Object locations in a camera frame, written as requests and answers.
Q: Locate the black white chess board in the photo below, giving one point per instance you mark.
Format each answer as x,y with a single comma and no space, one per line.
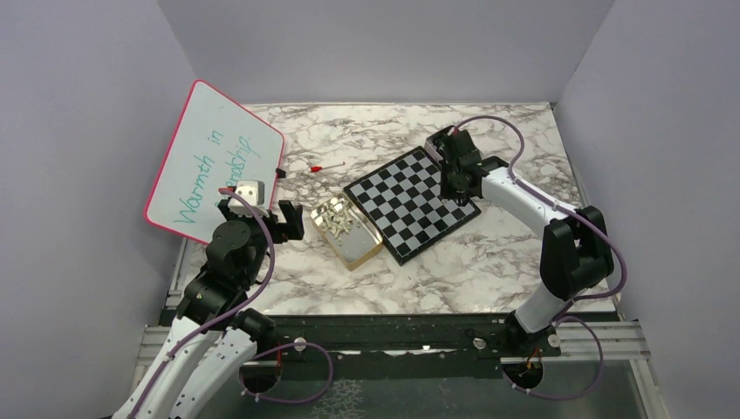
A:
402,200

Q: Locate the white board pink rim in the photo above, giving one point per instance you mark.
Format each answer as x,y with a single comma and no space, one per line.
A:
216,144

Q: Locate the red capped white marker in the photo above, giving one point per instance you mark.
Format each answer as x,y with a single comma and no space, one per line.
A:
318,168

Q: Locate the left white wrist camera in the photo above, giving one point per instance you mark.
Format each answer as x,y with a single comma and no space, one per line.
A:
252,191

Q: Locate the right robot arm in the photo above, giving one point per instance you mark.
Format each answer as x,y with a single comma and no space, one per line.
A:
574,254

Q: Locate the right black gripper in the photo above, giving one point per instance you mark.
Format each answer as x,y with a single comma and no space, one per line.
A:
446,190

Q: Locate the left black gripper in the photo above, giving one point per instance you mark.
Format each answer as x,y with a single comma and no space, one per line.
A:
292,229

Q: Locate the black metal base rail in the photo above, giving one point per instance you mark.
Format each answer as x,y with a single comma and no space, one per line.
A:
396,347

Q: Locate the silver white tin tray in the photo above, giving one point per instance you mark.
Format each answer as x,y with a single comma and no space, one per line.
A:
443,147

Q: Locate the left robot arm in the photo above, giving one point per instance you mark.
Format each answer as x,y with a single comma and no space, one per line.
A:
215,329

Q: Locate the gold tin tray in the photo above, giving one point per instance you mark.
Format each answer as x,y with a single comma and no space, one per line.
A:
350,234

